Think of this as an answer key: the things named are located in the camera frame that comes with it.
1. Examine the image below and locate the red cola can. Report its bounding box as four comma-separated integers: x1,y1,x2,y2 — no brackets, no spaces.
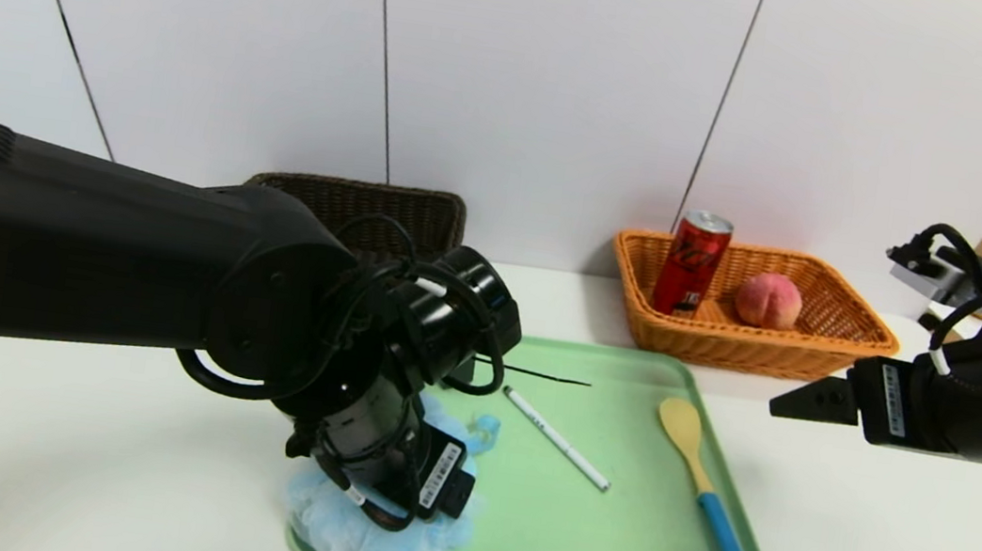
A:
649,205,737,323

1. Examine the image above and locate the white pen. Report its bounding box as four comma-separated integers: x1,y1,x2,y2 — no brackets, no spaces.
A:
491,386,623,493

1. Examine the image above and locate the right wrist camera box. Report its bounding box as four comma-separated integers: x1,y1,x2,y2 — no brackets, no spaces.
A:
882,235,970,305

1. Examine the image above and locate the peach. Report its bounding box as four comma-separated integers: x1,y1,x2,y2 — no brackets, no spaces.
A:
729,268,808,334

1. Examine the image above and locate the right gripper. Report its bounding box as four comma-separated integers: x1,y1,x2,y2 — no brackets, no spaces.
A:
765,322,982,463

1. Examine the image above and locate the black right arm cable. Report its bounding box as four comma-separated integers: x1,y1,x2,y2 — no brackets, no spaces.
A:
892,220,982,381

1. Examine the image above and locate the dark brown wicker basket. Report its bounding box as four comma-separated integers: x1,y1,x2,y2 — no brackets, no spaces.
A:
237,165,471,273

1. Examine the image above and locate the orange wicker basket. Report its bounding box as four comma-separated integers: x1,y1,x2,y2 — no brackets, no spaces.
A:
599,227,911,394

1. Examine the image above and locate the yellow spoon blue handle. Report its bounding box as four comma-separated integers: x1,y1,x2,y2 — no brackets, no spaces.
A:
640,395,778,551

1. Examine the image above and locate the light green plastic tray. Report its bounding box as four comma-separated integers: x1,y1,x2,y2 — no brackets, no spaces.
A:
284,307,800,551

